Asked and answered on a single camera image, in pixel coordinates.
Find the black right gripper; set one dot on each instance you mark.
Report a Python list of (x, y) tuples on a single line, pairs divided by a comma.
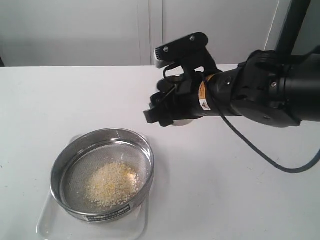
[(177, 92)]

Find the clear plastic tray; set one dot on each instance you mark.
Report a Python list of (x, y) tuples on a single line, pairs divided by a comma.
[(56, 224)]

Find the stainless steel cup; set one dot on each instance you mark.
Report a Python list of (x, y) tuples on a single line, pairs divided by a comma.
[(182, 122)]

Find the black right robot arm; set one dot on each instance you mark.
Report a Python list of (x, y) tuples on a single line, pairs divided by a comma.
[(269, 88)]

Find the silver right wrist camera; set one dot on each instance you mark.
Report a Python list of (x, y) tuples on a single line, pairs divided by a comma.
[(169, 53)]

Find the dark vertical post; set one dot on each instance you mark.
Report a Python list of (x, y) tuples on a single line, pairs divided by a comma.
[(292, 26)]

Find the white cabinet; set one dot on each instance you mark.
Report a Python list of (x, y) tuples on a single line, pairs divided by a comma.
[(126, 32)]

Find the rice grain pile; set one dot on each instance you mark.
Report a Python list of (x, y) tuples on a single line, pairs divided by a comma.
[(112, 184)]

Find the round steel mesh sieve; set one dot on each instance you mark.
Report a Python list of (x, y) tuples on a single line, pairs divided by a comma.
[(83, 156)]

